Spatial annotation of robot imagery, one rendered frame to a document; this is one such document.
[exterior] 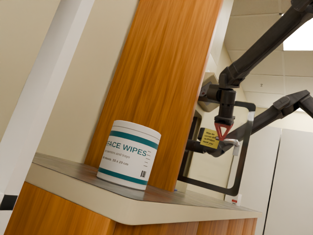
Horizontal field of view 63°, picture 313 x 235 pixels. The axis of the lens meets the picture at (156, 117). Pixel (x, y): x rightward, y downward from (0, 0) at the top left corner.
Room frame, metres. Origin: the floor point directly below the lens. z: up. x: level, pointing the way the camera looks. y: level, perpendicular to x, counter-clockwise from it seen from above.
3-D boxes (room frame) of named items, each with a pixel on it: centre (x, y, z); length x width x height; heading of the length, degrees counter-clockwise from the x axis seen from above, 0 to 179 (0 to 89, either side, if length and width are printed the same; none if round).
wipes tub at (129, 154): (0.67, 0.04, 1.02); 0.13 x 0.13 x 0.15
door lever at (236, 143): (1.03, -0.31, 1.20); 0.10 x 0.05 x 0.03; 64
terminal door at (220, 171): (1.09, -0.26, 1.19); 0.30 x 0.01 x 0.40; 64
